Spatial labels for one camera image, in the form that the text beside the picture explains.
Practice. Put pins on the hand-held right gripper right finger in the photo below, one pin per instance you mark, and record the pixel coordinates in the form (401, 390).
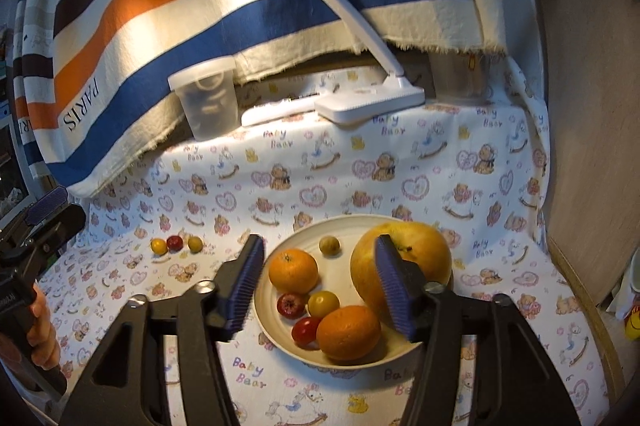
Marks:
(395, 286)

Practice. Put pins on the yellow plastic object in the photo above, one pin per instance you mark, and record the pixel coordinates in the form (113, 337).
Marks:
(632, 318)

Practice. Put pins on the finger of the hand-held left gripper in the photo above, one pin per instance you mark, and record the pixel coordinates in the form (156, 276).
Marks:
(47, 205)
(60, 228)

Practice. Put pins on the white desk lamp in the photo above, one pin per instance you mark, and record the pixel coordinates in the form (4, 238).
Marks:
(370, 103)

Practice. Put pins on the small green-brown plum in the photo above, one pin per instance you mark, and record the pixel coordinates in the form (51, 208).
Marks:
(329, 246)
(194, 244)

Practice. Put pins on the red cherry tomato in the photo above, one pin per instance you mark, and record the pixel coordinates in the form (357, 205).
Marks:
(306, 330)

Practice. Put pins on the striped orange blue white blanket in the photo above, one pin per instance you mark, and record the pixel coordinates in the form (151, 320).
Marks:
(200, 21)

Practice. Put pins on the person's left hand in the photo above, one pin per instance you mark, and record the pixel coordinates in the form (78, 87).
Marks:
(44, 331)

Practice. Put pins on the large yellow apple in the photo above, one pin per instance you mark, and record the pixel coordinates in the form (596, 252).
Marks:
(425, 256)

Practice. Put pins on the white power strip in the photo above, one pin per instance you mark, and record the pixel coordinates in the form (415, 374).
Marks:
(280, 110)

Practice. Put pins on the small red apple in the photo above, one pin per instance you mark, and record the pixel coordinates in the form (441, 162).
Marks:
(174, 242)
(288, 305)

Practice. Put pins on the orange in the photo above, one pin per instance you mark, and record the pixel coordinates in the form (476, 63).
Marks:
(293, 270)
(348, 332)

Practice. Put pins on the clear plastic container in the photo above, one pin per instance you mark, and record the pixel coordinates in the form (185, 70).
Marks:
(205, 101)

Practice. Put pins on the small yellow plum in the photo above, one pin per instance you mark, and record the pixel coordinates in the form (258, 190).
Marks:
(159, 246)
(323, 303)

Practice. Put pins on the bear printed white cloth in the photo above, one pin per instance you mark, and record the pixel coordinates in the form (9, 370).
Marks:
(400, 146)

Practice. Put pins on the translucent plastic cup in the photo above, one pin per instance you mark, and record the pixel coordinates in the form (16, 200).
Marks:
(457, 76)

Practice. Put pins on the brown wooden board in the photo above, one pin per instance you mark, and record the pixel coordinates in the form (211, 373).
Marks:
(575, 106)

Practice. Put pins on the cream round plate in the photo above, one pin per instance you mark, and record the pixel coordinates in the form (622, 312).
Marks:
(305, 236)

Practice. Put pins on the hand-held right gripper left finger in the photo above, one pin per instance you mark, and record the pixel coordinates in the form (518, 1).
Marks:
(247, 286)

